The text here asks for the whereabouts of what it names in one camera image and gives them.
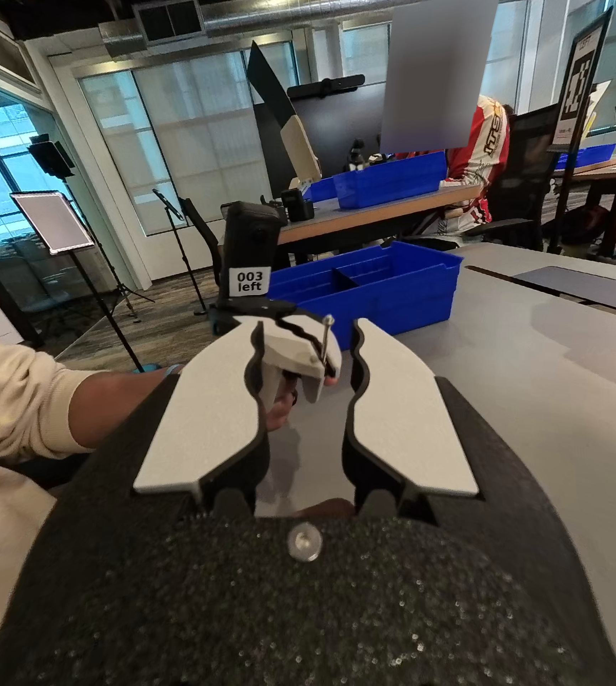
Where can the black office chair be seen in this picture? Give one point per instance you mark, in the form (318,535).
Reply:
(527,161)

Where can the black microphone stand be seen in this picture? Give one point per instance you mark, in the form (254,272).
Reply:
(168,204)

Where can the white board floor stand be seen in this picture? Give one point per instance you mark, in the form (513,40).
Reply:
(53,222)

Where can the folded wooden board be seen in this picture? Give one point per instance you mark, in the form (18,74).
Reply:
(300,144)

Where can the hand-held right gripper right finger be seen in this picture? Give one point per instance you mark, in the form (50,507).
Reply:
(409,423)

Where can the person's left forearm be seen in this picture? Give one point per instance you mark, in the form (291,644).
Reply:
(29,396)

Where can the shallow blue plastic bin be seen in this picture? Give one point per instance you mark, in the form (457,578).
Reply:
(586,156)

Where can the black monitor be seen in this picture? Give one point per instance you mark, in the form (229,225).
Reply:
(340,128)

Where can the blue wristband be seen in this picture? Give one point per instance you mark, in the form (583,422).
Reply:
(174,370)

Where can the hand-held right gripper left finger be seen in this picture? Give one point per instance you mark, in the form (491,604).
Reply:
(200,423)

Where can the metal ceiling duct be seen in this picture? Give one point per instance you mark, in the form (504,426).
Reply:
(286,19)

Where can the blue divided bin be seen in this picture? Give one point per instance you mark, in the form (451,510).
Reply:
(409,300)

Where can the wooden-edged table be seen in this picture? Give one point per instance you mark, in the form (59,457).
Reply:
(372,218)

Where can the ceiling air vent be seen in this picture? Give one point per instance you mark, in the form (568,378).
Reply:
(168,21)

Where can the sign on black pole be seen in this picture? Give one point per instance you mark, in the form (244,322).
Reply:
(581,80)

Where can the long steel bolt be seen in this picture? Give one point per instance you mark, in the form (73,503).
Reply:
(326,337)

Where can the person's left hand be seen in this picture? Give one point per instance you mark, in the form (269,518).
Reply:
(281,415)

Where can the light panel on tripod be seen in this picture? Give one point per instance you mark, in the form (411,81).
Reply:
(50,155)

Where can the small blue plastic bin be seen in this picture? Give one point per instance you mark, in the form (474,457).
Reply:
(321,190)

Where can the large blue plastic bin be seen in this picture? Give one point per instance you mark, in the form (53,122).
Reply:
(388,185)

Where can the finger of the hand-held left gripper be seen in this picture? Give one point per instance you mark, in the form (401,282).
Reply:
(286,353)
(308,327)

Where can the dark bag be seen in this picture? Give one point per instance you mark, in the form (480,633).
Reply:
(583,228)

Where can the black charging case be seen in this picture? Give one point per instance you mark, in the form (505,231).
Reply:
(297,206)

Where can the small gimbal camera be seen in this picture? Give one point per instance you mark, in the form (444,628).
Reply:
(357,158)

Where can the wooden table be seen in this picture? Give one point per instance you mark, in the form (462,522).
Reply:
(608,170)

